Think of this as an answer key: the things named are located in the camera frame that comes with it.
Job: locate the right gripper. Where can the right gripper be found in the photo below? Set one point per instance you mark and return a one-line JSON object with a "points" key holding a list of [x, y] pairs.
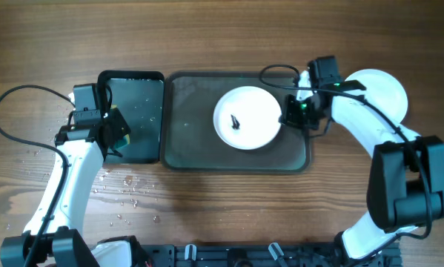
{"points": [[293, 112]]}

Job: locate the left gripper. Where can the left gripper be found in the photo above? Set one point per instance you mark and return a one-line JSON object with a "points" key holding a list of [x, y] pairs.
{"points": [[117, 126]]}

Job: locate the white plate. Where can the white plate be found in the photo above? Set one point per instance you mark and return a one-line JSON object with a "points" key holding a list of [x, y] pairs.
{"points": [[384, 91], [247, 118]]}

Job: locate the green yellow sponge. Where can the green yellow sponge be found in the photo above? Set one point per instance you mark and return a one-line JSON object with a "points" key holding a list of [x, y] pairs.
{"points": [[120, 129]]}

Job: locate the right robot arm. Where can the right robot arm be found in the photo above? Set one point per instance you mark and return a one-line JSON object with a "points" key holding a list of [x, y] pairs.
{"points": [[406, 182]]}

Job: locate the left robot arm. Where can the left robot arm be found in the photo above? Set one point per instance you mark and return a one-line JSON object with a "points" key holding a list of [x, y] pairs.
{"points": [[55, 228]]}

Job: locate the black water tray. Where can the black water tray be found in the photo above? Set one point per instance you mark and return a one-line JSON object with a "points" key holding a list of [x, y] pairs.
{"points": [[139, 96]]}

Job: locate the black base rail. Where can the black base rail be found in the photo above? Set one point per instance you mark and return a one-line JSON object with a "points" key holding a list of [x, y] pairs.
{"points": [[304, 255]]}

